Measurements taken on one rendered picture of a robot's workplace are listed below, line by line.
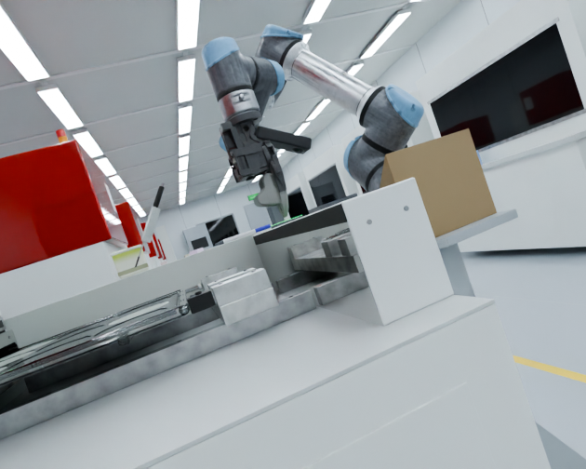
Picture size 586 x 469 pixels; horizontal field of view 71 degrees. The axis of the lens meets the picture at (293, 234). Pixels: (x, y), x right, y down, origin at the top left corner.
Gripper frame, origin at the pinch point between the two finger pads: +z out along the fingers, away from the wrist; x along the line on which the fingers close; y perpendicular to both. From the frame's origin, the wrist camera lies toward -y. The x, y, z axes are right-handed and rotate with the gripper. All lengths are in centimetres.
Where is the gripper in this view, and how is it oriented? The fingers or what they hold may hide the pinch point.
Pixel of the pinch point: (286, 209)
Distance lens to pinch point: 83.7
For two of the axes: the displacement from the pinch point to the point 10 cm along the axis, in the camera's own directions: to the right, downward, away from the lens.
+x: 2.7, -0.7, -9.6
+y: -9.0, 3.3, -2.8
